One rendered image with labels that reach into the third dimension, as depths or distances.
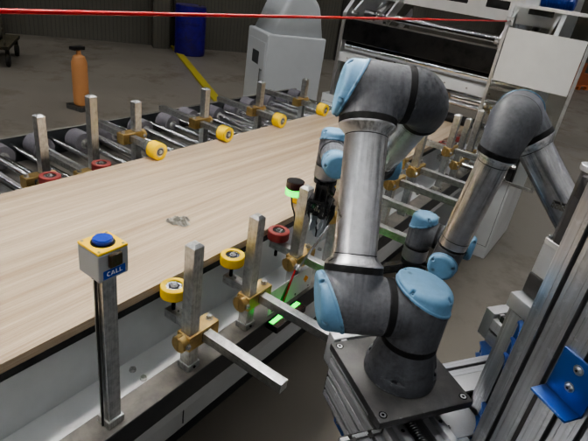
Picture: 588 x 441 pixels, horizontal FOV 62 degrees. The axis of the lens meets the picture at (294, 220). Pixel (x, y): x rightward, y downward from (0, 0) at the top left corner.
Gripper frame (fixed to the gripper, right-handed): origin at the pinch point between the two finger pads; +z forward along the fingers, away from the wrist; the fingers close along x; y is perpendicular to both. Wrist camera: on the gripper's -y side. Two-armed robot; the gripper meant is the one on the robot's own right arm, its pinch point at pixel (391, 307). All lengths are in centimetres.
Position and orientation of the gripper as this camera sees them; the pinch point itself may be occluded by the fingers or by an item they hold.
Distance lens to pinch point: 165.6
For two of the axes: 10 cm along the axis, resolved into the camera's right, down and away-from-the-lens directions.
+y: 8.0, 3.7, -4.7
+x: 5.8, -3.0, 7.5
